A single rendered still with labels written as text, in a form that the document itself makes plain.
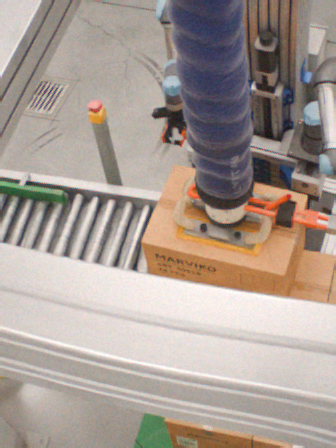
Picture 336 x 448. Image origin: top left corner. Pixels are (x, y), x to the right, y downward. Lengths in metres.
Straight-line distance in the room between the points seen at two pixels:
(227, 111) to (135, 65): 2.88
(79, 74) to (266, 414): 4.88
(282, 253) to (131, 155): 1.93
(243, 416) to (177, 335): 0.10
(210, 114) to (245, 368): 2.00
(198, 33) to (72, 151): 2.77
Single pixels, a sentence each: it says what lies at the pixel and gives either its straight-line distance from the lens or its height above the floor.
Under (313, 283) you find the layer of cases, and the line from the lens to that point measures 3.62.
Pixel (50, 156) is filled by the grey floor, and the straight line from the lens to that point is 4.92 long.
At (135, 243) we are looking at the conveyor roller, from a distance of 3.77.
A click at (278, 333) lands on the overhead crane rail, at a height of 3.21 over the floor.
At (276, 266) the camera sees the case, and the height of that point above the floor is 1.07.
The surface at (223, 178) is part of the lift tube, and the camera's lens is 2.80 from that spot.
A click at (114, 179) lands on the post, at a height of 0.46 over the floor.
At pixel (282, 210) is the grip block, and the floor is 1.22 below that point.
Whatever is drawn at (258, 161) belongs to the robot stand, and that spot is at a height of 0.88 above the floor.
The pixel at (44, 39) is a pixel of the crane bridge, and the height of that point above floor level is 3.00.
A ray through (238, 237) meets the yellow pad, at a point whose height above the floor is 1.12.
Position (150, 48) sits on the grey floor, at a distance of 5.46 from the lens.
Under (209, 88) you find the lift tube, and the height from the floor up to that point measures 1.96.
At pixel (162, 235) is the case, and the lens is 3.15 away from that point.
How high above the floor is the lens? 3.71
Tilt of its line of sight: 56 degrees down
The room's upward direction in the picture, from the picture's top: 11 degrees counter-clockwise
